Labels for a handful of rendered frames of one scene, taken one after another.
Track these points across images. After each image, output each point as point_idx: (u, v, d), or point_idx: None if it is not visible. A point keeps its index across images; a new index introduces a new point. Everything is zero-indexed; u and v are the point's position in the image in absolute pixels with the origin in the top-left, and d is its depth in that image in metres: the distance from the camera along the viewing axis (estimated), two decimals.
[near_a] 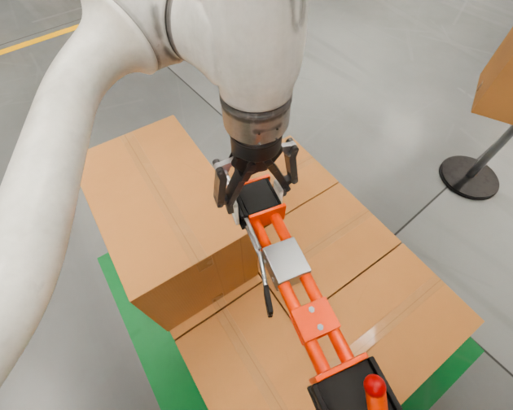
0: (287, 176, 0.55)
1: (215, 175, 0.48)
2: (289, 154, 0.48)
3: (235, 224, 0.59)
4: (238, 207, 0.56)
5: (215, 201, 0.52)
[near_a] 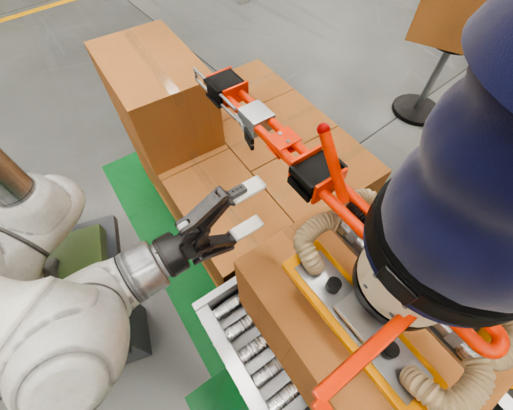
0: (228, 244, 0.64)
1: (197, 220, 0.48)
2: None
3: (256, 176, 0.53)
4: (212, 87, 0.74)
5: (220, 191, 0.48)
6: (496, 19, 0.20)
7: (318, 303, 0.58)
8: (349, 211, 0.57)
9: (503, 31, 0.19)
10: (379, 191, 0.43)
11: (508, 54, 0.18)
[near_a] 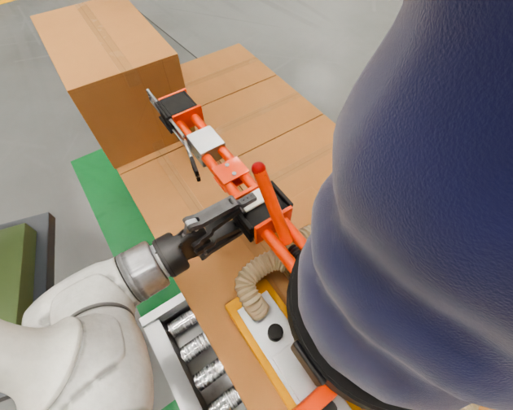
0: (236, 228, 0.61)
1: (207, 220, 0.50)
2: None
3: None
4: (162, 111, 0.70)
5: (232, 200, 0.52)
6: None
7: (258, 351, 0.54)
8: (291, 254, 0.53)
9: None
10: (303, 247, 0.39)
11: None
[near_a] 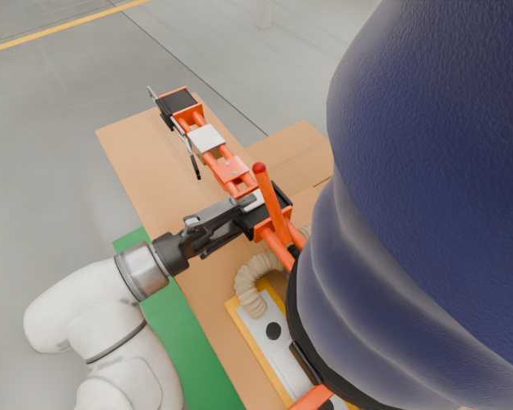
0: (236, 228, 0.60)
1: (208, 219, 0.50)
2: None
3: None
4: (163, 109, 0.70)
5: (232, 200, 0.53)
6: (356, 55, 0.12)
7: (256, 349, 0.55)
8: (291, 254, 0.53)
9: (356, 77, 0.11)
10: (302, 248, 0.39)
11: (357, 119, 0.11)
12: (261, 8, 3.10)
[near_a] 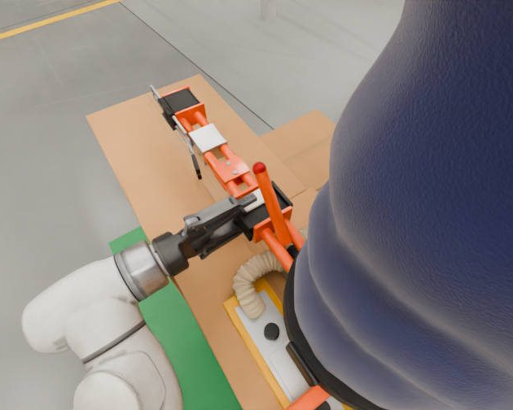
0: (235, 228, 0.60)
1: (208, 219, 0.50)
2: None
3: None
4: (165, 108, 0.70)
5: (233, 200, 0.53)
6: None
7: (254, 349, 0.55)
8: (290, 255, 0.53)
9: None
10: (300, 249, 0.39)
11: None
12: None
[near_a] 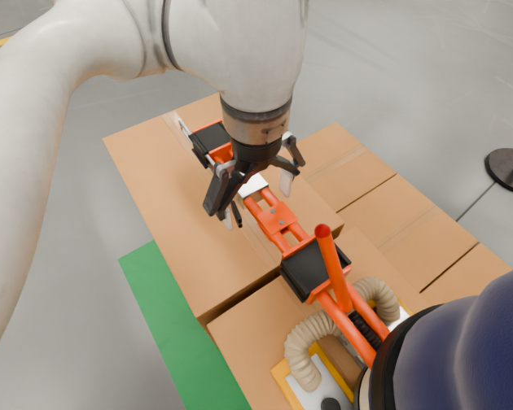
0: (295, 160, 0.55)
1: (212, 180, 0.46)
2: (288, 146, 0.48)
3: (228, 229, 0.57)
4: (198, 146, 0.64)
5: (205, 210, 0.50)
6: None
7: None
8: (352, 322, 0.47)
9: None
10: (391, 343, 0.33)
11: None
12: None
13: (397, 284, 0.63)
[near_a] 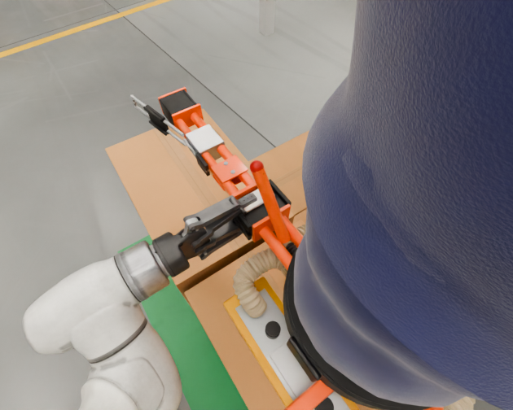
0: (236, 228, 0.60)
1: (208, 219, 0.50)
2: None
3: None
4: (155, 114, 0.69)
5: (233, 200, 0.53)
6: (322, 126, 0.16)
7: (256, 348, 0.55)
8: (290, 252, 0.53)
9: (320, 146, 0.15)
10: None
11: (320, 179, 0.15)
12: (265, 15, 3.11)
13: None
